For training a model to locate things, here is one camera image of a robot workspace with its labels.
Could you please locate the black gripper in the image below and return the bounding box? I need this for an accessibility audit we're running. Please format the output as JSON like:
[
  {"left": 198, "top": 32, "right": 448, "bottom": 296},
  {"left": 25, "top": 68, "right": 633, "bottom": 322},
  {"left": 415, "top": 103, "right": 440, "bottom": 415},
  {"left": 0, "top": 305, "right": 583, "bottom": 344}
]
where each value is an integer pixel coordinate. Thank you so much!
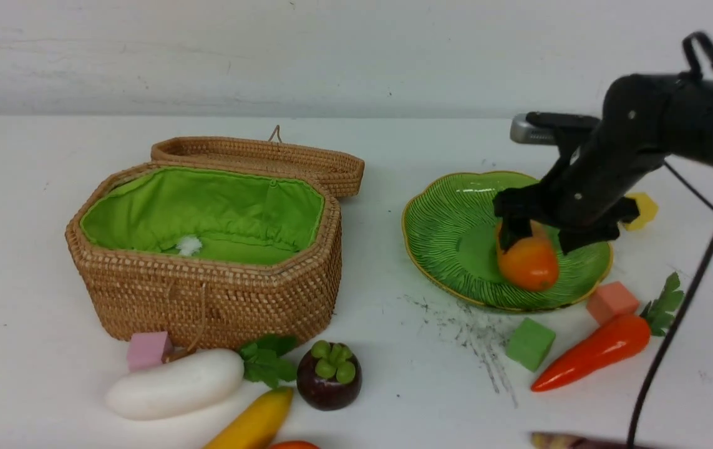
[{"left": 493, "top": 74, "right": 675, "bottom": 255}]

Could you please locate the orange yellow toy mango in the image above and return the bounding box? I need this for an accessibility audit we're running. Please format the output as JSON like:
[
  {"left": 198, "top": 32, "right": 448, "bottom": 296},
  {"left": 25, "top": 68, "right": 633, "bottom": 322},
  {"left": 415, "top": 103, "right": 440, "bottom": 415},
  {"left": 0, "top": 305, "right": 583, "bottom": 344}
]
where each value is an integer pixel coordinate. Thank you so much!
[{"left": 495, "top": 221, "right": 560, "bottom": 292}]

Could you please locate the orange toy carrot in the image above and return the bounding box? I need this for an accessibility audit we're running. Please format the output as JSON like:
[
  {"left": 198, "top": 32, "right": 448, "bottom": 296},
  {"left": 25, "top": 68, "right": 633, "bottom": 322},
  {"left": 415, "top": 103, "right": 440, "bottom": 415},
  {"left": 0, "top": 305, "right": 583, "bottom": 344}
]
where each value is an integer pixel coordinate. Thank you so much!
[{"left": 531, "top": 272, "right": 685, "bottom": 392}]

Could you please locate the purple toy mangosteen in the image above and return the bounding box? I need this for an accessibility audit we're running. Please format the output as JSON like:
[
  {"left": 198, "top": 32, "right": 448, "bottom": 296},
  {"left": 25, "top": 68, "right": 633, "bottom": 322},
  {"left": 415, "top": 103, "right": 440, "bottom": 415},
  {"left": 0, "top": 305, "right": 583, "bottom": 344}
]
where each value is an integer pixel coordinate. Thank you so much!
[{"left": 296, "top": 339, "right": 362, "bottom": 411}]

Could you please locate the orange toy persimmon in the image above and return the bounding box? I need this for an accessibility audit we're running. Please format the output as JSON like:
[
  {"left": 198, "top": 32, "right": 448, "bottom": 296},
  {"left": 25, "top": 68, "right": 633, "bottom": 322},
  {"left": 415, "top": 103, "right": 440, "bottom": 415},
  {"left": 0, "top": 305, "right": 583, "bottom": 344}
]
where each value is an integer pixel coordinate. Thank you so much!
[{"left": 268, "top": 440, "right": 320, "bottom": 449}]

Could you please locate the yellow toy banana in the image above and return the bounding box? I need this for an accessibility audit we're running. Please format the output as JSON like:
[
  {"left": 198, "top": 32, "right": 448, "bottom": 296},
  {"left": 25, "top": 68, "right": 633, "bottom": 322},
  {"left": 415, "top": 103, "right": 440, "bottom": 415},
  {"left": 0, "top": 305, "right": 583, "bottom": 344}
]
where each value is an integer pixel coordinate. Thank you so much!
[{"left": 204, "top": 387, "right": 294, "bottom": 448}]

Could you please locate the white toy radish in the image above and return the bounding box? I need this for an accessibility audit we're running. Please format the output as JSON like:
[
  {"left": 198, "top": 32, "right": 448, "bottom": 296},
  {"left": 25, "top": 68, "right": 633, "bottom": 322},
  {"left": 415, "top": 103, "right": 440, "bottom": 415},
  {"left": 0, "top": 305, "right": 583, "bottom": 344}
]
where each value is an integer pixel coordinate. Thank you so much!
[{"left": 104, "top": 334, "right": 297, "bottom": 421}]

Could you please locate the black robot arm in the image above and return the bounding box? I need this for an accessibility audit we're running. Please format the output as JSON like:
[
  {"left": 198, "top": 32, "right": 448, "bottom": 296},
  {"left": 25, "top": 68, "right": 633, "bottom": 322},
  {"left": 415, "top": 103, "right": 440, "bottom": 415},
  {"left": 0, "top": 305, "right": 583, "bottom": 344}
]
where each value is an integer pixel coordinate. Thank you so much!
[{"left": 493, "top": 31, "right": 713, "bottom": 253}]

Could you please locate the green leaf-shaped glass plate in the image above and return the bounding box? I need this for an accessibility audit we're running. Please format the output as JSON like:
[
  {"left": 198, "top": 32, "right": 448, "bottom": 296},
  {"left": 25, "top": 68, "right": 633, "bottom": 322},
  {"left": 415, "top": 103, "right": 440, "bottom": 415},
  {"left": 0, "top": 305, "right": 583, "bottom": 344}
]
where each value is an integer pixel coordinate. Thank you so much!
[{"left": 402, "top": 170, "right": 614, "bottom": 314}]

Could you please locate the orange foam cube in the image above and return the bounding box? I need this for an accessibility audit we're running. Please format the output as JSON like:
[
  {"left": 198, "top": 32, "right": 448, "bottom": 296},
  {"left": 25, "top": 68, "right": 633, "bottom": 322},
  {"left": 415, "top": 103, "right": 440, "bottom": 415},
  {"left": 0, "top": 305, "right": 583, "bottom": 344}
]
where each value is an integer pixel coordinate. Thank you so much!
[{"left": 586, "top": 281, "right": 639, "bottom": 325}]

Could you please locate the yellow foam cube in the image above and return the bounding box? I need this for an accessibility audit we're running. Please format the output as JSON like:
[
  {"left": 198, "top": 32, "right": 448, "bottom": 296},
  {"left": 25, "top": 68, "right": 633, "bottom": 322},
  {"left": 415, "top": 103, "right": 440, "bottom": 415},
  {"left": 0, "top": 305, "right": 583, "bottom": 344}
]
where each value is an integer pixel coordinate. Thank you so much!
[{"left": 622, "top": 191, "right": 659, "bottom": 232}]

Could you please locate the green foam cube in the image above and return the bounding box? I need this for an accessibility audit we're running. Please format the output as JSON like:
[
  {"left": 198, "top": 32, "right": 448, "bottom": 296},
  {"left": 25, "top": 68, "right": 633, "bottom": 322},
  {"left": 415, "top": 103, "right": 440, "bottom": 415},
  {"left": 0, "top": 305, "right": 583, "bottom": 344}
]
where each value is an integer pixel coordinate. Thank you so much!
[{"left": 505, "top": 317, "right": 556, "bottom": 372}]

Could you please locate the woven wicker basket green lining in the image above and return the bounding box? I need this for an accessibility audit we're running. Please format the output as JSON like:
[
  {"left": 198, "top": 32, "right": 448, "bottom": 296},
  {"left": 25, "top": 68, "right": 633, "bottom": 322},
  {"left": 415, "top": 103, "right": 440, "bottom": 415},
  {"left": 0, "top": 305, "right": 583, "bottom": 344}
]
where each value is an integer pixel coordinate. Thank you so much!
[{"left": 65, "top": 161, "right": 342, "bottom": 349}]

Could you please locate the pink foam cube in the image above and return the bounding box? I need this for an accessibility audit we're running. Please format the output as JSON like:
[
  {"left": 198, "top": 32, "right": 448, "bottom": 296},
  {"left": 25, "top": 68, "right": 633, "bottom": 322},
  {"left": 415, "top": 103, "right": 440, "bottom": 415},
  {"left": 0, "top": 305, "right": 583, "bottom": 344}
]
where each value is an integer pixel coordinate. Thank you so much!
[{"left": 126, "top": 331, "right": 173, "bottom": 372}]

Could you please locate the black camera cable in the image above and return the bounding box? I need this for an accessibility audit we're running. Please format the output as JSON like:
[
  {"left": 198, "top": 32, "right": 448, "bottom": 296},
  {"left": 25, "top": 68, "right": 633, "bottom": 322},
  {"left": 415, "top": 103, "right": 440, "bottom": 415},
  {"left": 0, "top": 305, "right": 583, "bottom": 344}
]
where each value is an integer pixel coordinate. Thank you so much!
[{"left": 627, "top": 159, "right": 713, "bottom": 449}]

